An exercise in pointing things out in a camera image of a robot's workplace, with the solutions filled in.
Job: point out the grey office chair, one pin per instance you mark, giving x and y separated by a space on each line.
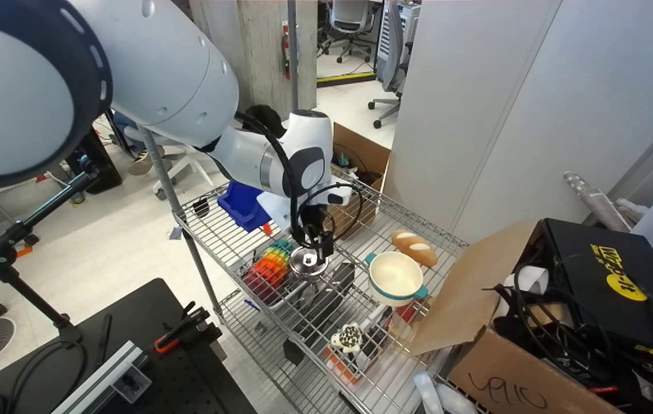
392 47

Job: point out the silver pot lid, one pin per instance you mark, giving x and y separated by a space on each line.
308 259

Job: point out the cardboard box on floor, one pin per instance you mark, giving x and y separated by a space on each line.
362 157

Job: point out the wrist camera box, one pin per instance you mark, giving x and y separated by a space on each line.
340 195

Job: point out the colourful stacking toy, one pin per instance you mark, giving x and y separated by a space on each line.
273 266

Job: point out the black clamp with orange trigger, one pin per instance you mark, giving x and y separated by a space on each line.
184 328

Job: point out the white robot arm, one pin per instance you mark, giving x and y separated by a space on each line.
110 77

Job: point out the black optical breadboard table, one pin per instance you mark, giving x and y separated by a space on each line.
135 369

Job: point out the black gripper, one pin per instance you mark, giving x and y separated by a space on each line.
313 220

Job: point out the black case with yellow logo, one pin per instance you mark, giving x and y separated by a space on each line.
611 284

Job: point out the small glass jar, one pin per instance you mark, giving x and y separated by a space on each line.
375 327

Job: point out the black camera stand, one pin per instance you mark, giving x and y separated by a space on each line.
19 253

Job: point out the bread loaf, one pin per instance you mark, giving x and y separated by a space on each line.
414 248

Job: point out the aluminium extrusion rail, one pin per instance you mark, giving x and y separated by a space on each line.
100 382

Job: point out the white bowl with teal rim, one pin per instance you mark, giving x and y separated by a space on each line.
397 277

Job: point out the red and white small container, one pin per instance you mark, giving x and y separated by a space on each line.
407 311

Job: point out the open cardboard box with gear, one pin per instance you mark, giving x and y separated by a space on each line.
496 376

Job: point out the white and green small toy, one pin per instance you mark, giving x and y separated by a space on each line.
348 336

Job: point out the crumpled clear plastic wrap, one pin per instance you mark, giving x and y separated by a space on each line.
438 394

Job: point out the blue plastic bin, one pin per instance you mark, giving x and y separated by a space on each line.
240 204

